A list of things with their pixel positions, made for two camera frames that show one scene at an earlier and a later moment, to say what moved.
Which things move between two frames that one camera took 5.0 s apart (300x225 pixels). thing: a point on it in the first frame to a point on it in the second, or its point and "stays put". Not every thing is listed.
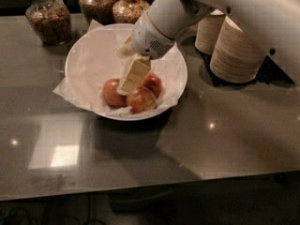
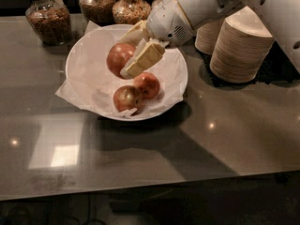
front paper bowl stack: [235, 58] stays put
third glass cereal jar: [129, 7] stays put
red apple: [111, 94] to [118, 54]
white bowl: [95, 66] stays put
